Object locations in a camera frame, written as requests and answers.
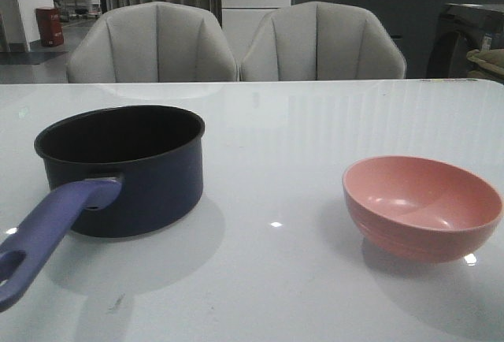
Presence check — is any dark blue saucepan purple handle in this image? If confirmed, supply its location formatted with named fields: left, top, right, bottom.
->
left=1, top=105, right=205, bottom=310

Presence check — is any pink plastic bowl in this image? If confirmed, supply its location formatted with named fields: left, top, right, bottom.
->
left=342, top=155, right=503, bottom=263

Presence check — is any right grey upholstered chair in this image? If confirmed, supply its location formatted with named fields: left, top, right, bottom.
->
left=240, top=2, right=406, bottom=82

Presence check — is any grey upholstered chair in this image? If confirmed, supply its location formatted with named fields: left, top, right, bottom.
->
left=240, top=2, right=406, bottom=82
left=66, top=2, right=238, bottom=84

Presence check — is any left grey upholstered chair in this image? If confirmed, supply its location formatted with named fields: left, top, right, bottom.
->
left=66, top=2, right=238, bottom=84

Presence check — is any red bin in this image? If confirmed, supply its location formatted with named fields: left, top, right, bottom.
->
left=35, top=7, right=64, bottom=46

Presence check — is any dark grey appliance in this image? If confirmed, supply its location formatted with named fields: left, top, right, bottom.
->
left=426, top=3, right=503, bottom=78

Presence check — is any beige cushion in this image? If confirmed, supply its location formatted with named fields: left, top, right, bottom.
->
left=466, top=49, right=504, bottom=84

